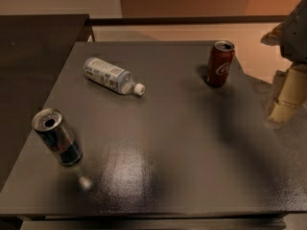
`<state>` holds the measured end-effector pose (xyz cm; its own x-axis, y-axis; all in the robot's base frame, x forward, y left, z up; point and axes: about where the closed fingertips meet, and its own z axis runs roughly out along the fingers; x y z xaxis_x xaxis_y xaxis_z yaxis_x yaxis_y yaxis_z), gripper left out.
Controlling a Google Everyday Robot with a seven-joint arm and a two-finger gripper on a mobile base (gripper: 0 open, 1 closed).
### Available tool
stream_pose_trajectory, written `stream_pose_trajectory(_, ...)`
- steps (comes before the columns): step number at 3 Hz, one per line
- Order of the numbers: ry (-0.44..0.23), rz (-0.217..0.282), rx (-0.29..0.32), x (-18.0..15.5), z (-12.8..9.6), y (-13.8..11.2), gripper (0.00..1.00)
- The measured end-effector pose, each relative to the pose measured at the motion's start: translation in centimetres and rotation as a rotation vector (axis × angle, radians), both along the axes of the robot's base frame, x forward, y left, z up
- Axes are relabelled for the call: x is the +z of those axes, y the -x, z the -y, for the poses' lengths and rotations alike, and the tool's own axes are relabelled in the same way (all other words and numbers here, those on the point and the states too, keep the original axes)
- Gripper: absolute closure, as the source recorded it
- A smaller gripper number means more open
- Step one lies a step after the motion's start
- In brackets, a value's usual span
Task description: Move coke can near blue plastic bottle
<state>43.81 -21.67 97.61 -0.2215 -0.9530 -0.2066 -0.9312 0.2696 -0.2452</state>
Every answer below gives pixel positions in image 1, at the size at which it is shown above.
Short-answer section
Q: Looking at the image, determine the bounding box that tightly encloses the clear plastic water bottle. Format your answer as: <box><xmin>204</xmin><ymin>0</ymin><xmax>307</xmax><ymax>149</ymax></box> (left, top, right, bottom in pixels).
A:
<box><xmin>83</xmin><ymin>57</ymin><xmax>146</xmax><ymax>96</ymax></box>

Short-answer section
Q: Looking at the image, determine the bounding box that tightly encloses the red coke can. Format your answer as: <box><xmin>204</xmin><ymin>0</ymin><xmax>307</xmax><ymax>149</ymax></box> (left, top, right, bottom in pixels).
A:
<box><xmin>205</xmin><ymin>40</ymin><xmax>235</xmax><ymax>87</ymax></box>

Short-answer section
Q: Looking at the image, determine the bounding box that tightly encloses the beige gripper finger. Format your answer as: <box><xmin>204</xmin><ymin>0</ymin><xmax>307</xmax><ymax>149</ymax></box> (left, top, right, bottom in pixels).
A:
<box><xmin>260</xmin><ymin>23</ymin><xmax>284</xmax><ymax>46</ymax></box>
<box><xmin>268</xmin><ymin>62</ymin><xmax>307</xmax><ymax>123</ymax></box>

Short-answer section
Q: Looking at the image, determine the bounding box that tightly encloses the dark energy drink can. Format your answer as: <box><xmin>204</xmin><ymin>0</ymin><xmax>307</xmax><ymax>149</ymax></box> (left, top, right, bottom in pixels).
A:
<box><xmin>32</xmin><ymin>108</ymin><xmax>83</xmax><ymax>167</ymax></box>

